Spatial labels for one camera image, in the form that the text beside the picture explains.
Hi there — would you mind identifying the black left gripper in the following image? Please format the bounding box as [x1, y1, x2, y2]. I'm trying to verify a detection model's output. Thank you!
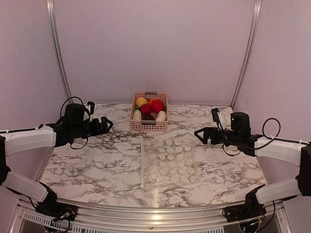
[72, 116, 113, 139]

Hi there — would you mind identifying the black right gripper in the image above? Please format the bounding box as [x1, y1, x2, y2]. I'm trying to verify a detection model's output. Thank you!
[194, 127, 241, 146]

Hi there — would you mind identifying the dark purple fake beet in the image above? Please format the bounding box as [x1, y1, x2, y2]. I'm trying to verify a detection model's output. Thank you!
[142, 115, 155, 120]

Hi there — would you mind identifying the yellow fake lemon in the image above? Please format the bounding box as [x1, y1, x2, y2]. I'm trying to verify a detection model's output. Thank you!
[136, 97, 148, 108]

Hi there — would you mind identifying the red fake apple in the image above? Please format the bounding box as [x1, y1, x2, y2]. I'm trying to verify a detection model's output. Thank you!
[140, 104, 152, 115]

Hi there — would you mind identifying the clear zip top bag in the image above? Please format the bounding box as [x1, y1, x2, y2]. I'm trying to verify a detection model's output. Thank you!
[140, 138, 200, 189]

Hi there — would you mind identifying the orange fake orange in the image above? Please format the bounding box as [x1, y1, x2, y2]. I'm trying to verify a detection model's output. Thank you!
[148, 98, 156, 105]

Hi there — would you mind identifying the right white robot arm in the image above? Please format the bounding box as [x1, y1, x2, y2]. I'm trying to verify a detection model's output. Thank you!
[194, 108, 311, 222]

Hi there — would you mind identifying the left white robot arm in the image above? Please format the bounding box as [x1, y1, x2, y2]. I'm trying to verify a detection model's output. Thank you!
[0, 102, 113, 217]

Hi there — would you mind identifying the pink plastic basket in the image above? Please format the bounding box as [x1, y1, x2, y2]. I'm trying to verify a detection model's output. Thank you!
[130, 92, 169, 132]

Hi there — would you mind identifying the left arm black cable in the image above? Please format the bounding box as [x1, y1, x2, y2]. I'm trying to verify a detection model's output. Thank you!
[59, 96, 89, 150]

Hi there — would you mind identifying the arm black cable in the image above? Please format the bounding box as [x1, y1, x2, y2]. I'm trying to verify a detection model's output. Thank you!
[222, 118, 282, 157]
[59, 96, 89, 150]

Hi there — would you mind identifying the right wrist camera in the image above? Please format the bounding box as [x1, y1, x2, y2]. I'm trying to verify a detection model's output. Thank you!
[211, 108, 224, 131]

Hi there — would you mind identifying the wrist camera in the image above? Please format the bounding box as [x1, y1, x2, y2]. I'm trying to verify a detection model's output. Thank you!
[86, 101, 95, 120]
[211, 108, 224, 131]

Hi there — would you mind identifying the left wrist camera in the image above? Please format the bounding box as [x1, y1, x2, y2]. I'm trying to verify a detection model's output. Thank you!
[86, 101, 95, 120]

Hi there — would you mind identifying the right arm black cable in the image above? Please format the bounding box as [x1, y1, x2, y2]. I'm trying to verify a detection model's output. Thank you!
[222, 118, 282, 157]

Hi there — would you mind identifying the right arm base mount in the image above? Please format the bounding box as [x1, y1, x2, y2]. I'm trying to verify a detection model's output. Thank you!
[222, 204, 267, 222]

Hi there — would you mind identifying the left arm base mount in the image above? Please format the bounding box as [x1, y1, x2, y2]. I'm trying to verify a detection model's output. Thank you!
[35, 202, 78, 221]

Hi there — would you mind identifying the front aluminium rail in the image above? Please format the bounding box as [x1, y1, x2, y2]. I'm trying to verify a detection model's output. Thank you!
[8, 197, 292, 233]

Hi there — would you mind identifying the left aluminium frame post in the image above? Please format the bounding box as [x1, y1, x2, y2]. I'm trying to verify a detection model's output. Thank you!
[46, 0, 72, 98]

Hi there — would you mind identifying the aluminium frame post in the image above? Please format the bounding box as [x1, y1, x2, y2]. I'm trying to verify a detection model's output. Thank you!
[230, 0, 262, 109]
[46, 0, 72, 98]

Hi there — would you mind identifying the right aluminium frame post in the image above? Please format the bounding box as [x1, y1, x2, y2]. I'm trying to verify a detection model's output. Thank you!
[230, 0, 262, 109]

